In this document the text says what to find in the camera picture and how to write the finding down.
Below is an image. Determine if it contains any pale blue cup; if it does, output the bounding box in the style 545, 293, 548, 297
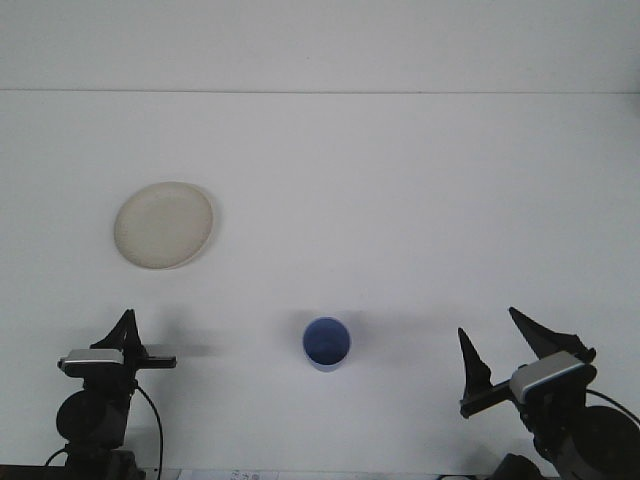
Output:
301, 316, 352, 373

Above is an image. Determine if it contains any pale round plate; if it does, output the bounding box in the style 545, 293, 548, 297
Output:
113, 180, 217, 272

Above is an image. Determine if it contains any white paper with writing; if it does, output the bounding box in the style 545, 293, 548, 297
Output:
177, 468, 274, 480

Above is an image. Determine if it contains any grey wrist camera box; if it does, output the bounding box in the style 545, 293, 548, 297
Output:
508, 350, 587, 404
58, 349, 126, 378

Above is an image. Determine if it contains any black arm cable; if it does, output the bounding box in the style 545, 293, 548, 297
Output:
133, 383, 166, 474
587, 389, 640, 422

